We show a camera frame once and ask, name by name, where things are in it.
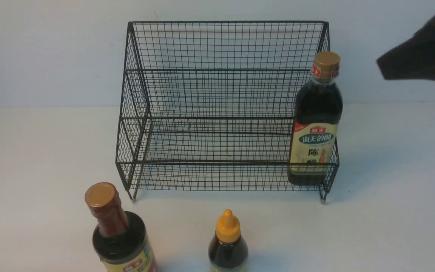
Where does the small bottle yellow nozzle cap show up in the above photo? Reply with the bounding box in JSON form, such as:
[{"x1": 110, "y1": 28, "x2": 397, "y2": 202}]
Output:
[{"x1": 208, "y1": 209, "x2": 248, "y2": 272}]

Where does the vinegar bottle beige label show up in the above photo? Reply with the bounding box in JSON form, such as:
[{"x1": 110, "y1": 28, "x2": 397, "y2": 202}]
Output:
[{"x1": 287, "y1": 51, "x2": 343, "y2": 186}]

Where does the soy sauce bottle red label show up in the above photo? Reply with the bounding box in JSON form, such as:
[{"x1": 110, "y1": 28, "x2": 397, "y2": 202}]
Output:
[{"x1": 85, "y1": 182, "x2": 159, "y2": 272}]

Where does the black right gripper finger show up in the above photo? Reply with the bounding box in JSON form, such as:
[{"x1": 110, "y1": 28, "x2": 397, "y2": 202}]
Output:
[{"x1": 376, "y1": 15, "x2": 435, "y2": 82}]

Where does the black wire mesh rack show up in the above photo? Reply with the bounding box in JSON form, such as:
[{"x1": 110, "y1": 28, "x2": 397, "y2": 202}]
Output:
[{"x1": 116, "y1": 20, "x2": 339, "y2": 204}]

